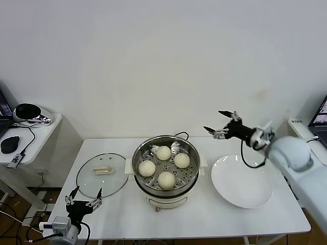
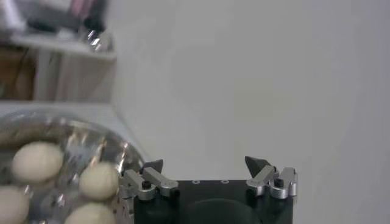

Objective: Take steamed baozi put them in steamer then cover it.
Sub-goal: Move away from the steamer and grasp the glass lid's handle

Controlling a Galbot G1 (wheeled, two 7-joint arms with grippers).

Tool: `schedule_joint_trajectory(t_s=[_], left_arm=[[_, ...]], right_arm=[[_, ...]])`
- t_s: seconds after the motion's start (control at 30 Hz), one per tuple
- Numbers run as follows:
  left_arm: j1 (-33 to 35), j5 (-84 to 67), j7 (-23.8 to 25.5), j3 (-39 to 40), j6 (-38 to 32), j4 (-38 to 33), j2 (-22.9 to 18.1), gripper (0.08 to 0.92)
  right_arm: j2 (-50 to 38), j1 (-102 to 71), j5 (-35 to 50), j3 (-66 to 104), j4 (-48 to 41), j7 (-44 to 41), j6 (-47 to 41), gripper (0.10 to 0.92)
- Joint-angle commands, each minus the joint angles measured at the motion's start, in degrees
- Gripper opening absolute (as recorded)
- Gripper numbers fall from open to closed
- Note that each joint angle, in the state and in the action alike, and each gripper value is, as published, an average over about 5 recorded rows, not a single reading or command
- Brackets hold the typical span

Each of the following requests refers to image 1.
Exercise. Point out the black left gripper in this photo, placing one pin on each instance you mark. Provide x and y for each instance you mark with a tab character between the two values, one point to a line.
78	208

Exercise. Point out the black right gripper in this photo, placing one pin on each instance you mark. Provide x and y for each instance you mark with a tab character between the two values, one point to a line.
237	130

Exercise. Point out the white steamed baozi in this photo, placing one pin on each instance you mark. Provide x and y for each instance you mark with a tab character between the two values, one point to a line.
182	160
163	153
146	168
166	180

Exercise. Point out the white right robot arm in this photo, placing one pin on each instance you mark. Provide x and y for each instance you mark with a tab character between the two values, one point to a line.
288	150

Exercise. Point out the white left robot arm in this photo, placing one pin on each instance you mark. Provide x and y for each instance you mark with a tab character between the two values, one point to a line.
69	234

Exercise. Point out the perforated steel steamer basket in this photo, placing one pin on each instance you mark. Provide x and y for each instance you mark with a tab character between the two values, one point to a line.
189	153

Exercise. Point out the round glass pot lid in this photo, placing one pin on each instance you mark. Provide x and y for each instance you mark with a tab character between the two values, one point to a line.
102	185

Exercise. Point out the round white plate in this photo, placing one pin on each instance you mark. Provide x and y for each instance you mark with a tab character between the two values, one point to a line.
240	183

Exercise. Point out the small white printed label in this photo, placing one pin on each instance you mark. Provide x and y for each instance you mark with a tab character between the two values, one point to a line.
296	121

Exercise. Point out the grey usb hub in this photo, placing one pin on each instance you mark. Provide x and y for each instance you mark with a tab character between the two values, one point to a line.
15	160

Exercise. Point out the cream electric cooking pot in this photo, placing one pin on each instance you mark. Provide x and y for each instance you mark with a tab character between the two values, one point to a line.
166	201

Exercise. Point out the black computer mouse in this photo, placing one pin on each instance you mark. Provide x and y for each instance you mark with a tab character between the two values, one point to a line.
10	144

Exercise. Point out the black open laptop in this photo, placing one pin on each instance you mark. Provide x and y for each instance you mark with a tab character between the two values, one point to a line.
319	126
3	122

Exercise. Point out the chrome and black headset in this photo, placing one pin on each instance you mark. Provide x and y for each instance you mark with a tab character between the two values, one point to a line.
25	111

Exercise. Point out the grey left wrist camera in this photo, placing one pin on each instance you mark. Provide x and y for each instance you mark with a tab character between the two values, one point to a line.
61	224

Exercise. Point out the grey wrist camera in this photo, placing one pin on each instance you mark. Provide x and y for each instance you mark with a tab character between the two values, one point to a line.
61	224
259	136

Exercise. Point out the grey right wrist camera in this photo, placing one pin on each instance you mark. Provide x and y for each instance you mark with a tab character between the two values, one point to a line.
259	136

